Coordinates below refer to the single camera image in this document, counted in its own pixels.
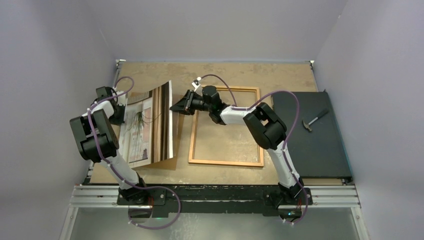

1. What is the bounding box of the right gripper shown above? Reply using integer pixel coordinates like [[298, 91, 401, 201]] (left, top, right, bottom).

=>
[[170, 89, 212, 116]]

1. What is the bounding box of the wooden picture frame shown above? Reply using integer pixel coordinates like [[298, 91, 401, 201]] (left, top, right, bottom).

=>
[[188, 85, 264, 168]]

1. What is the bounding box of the plant photo print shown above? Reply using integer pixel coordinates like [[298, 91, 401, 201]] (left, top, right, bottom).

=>
[[119, 80, 175, 169]]

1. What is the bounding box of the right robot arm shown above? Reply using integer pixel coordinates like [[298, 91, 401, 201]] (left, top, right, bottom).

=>
[[170, 85, 308, 204]]

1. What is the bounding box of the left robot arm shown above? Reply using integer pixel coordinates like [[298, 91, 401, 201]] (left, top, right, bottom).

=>
[[69, 86, 149, 205]]

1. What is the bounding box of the brown backing board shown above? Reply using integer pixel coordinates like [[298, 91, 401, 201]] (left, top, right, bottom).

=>
[[127, 91, 186, 171]]

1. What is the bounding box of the small hammer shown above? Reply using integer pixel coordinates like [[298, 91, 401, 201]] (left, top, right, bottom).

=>
[[302, 108, 329, 133]]

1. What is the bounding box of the black mat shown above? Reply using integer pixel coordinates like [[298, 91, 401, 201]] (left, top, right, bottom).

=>
[[271, 91, 353, 182]]

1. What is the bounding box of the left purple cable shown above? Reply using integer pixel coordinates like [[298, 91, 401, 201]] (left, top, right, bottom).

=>
[[86, 76, 182, 231]]

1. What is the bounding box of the purple cable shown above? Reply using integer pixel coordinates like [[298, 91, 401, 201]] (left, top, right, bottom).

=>
[[86, 76, 182, 231], [198, 74, 310, 226]]

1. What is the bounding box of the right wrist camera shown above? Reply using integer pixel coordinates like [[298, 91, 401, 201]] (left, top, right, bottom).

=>
[[191, 76, 203, 94]]

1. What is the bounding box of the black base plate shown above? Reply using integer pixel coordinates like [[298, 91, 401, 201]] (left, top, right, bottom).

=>
[[116, 184, 314, 218]]

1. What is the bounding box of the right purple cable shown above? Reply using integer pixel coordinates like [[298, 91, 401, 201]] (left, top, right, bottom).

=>
[[198, 74, 310, 226]]

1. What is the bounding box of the aluminium rail frame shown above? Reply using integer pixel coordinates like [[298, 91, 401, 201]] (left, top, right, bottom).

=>
[[60, 61, 369, 240]]

